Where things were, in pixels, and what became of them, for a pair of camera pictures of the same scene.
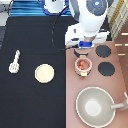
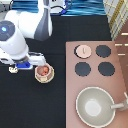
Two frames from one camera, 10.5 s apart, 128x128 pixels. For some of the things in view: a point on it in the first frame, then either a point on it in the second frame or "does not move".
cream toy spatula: [14, 67] does not move
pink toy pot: [83, 66] → [44, 73]
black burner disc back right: [103, 51] does not move
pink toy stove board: [86, 68] does not move
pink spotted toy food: [83, 64] → [43, 70]
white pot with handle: [96, 107] does not move
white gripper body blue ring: [74, 36] → [26, 62]
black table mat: [33, 71] does not move
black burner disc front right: [106, 68] does not move
